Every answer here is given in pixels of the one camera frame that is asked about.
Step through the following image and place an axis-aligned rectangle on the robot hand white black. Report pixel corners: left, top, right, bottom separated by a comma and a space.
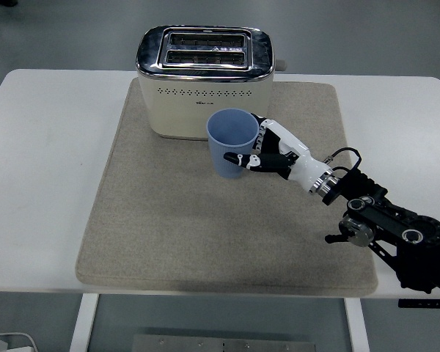
223, 112, 334, 194

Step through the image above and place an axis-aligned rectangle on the blue plastic cup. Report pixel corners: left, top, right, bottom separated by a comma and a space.
206, 108, 260, 180

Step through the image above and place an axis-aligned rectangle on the cream chrome toaster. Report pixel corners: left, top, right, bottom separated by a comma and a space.
134, 25, 289, 142

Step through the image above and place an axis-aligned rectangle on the beige felt table mat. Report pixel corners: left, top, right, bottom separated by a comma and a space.
74, 77, 378, 296

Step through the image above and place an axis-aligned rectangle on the white table leg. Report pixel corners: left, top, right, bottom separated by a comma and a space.
68, 294, 100, 352
343, 298, 370, 352

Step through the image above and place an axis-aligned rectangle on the black table control panel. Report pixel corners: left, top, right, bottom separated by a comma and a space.
397, 298, 440, 309

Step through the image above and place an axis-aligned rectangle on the white box with cable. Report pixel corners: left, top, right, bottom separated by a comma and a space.
0, 332, 38, 352

